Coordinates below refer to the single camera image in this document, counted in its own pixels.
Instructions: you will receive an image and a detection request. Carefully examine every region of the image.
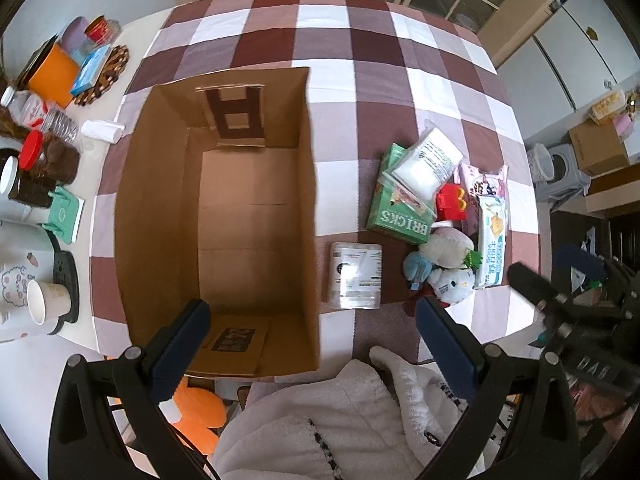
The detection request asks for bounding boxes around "orange container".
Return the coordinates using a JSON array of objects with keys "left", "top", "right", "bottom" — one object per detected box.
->
[{"left": 16, "top": 36, "right": 80, "bottom": 108}]

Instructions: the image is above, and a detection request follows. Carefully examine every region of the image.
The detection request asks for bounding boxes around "clear plastic swab box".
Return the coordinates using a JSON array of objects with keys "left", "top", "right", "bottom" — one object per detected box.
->
[{"left": 328, "top": 243, "right": 383, "bottom": 310}]

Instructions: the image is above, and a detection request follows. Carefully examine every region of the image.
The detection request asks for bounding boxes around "red cup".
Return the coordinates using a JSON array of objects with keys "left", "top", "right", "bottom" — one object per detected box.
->
[{"left": 84, "top": 15, "right": 122, "bottom": 46}]

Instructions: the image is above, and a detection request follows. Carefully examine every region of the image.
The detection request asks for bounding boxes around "hello kitty plush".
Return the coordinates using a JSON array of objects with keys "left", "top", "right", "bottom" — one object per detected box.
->
[{"left": 426, "top": 268, "right": 475, "bottom": 306}]

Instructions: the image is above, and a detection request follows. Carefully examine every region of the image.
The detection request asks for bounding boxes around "grey step stool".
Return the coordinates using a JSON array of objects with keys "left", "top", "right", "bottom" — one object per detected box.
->
[{"left": 535, "top": 144, "right": 591, "bottom": 204}]

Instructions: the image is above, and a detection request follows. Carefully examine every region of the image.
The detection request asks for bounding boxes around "checkered tablecloth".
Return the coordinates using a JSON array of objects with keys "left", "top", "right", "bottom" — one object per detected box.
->
[{"left": 92, "top": 0, "right": 539, "bottom": 377}]

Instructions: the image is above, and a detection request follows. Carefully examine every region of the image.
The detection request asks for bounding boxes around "soda biscuits pack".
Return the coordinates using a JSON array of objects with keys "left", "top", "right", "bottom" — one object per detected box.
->
[{"left": 475, "top": 195, "right": 508, "bottom": 289}]

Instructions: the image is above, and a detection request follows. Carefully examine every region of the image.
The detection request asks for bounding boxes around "purple snack bag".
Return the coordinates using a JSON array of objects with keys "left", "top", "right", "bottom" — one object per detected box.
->
[{"left": 454, "top": 162, "right": 508, "bottom": 211}]

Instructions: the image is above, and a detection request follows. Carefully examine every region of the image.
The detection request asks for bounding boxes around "orange cushion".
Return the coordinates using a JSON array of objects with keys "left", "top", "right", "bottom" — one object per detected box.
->
[{"left": 172, "top": 377, "right": 228, "bottom": 456}]

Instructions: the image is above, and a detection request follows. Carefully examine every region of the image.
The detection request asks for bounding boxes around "woven brown trivet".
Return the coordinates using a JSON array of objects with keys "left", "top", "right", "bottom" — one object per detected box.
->
[{"left": 73, "top": 46, "right": 130, "bottom": 106}]

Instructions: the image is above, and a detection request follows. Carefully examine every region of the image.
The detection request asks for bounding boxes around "brown cardboard box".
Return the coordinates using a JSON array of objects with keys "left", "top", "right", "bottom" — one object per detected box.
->
[{"left": 114, "top": 67, "right": 321, "bottom": 379}]

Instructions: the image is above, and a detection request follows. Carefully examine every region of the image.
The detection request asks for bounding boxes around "white powder bag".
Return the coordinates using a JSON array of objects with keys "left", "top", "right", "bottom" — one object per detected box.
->
[{"left": 386, "top": 127, "right": 463, "bottom": 204}]

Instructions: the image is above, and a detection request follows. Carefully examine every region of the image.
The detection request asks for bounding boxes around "white lid jar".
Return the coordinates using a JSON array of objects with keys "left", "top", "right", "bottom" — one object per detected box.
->
[{"left": 0, "top": 155, "right": 56, "bottom": 208}]

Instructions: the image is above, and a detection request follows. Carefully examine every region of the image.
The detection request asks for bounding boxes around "cardboard box on floor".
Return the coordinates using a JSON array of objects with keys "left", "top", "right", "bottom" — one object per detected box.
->
[{"left": 568, "top": 120, "right": 629, "bottom": 177}]

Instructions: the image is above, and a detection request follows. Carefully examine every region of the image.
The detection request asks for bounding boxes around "white plush toy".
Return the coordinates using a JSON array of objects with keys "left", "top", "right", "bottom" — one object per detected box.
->
[{"left": 419, "top": 226, "right": 474, "bottom": 269}]

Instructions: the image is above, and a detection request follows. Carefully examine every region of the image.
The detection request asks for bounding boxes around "paper cup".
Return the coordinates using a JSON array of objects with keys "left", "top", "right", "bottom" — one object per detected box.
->
[{"left": 27, "top": 280, "right": 72, "bottom": 326}]

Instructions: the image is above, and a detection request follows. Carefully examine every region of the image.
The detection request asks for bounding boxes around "purple container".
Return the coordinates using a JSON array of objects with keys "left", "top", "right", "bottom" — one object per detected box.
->
[{"left": 58, "top": 16, "right": 89, "bottom": 54}]

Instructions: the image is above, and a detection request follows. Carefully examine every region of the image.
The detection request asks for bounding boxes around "white waste basket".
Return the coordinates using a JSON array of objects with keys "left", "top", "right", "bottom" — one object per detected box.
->
[{"left": 527, "top": 143, "right": 554, "bottom": 183}]

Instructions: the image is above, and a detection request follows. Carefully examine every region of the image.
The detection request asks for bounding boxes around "white roll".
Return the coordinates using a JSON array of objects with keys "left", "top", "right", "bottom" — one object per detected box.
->
[{"left": 80, "top": 119, "right": 125, "bottom": 144}]

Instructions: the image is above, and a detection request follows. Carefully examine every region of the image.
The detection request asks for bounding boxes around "blue plush toy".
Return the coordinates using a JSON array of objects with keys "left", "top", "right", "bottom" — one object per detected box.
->
[{"left": 402, "top": 252, "right": 433, "bottom": 292}]

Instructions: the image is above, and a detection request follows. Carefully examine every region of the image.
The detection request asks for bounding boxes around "blue tissue box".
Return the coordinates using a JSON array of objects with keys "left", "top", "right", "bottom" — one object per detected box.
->
[{"left": 70, "top": 44, "right": 113, "bottom": 96}]

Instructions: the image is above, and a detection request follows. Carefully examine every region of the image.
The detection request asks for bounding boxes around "clear water bottle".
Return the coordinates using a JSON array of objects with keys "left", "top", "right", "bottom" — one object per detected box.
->
[{"left": 1, "top": 86, "right": 78, "bottom": 143}]

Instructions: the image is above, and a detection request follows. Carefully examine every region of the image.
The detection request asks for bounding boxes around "green phone stand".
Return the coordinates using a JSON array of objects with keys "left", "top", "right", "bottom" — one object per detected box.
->
[{"left": 42, "top": 185, "right": 85, "bottom": 245}]

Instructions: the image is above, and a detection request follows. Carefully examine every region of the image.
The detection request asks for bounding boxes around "white decorated kettle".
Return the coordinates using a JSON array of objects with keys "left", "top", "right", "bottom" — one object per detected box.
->
[{"left": 1, "top": 220, "right": 79, "bottom": 344}]

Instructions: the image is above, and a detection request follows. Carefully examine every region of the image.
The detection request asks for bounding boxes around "red lid jar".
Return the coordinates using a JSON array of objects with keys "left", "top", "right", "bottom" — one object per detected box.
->
[{"left": 18, "top": 130, "right": 80, "bottom": 184}]

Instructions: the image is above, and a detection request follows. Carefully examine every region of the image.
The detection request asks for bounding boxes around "white refrigerator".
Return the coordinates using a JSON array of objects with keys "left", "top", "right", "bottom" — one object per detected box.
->
[{"left": 498, "top": 0, "right": 639, "bottom": 146}]

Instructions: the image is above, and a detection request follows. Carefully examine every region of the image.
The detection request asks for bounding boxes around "green bricks box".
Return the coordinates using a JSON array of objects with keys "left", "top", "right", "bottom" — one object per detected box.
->
[{"left": 366, "top": 143, "right": 434, "bottom": 245}]

